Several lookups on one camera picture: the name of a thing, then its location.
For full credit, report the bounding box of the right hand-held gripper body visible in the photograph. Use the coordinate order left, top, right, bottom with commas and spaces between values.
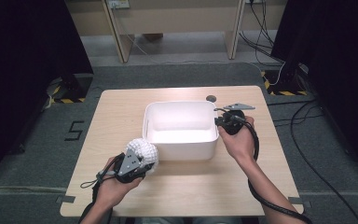
219, 103, 256, 136

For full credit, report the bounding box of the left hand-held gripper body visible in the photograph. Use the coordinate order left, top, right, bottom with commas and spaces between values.
114, 148, 145, 184

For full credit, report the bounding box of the white waffle cloth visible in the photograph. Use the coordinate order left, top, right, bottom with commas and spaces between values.
125, 138, 159, 174

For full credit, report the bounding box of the white plastic storage bin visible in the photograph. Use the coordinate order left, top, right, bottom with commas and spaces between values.
142, 100, 220, 161

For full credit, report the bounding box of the person's right hand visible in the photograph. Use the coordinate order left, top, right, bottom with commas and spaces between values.
217, 116, 259, 166

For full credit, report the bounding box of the person's left hand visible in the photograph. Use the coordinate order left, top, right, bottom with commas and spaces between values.
95, 157, 144, 209

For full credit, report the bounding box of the black stand base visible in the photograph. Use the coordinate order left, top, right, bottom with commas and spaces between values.
260, 63, 310, 97
48, 73, 94, 105

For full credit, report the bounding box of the grey tape piece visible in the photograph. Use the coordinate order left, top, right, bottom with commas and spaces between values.
288, 196, 311, 209
55, 195, 76, 204

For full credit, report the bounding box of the dark brown object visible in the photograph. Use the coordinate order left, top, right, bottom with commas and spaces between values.
143, 33, 164, 42

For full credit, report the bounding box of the beige background desk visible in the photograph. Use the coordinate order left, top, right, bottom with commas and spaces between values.
64, 0, 288, 64

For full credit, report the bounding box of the black curtain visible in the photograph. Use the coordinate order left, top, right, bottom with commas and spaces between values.
271, 0, 358, 185
0, 0, 94, 188

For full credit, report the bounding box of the grey wrist strap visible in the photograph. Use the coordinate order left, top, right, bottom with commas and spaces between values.
79, 171, 109, 189

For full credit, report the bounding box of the left hand-held gripper cable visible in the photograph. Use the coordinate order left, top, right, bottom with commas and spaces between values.
77, 154, 122, 224

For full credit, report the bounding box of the hand-held gripper cable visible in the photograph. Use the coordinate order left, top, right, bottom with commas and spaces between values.
77, 154, 122, 224
236, 115, 314, 224

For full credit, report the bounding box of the short white cable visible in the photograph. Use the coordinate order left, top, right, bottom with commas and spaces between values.
268, 62, 287, 87

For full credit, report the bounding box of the black cable bundle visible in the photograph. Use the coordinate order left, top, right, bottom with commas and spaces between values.
239, 0, 285, 64

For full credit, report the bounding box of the right hand-held gripper cable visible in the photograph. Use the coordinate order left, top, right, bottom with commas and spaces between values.
236, 115, 314, 224

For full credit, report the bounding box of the long black floor cable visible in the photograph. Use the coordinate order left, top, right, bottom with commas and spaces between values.
290, 99, 358, 224

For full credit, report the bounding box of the wall power socket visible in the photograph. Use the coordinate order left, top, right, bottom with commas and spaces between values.
107, 0, 131, 9

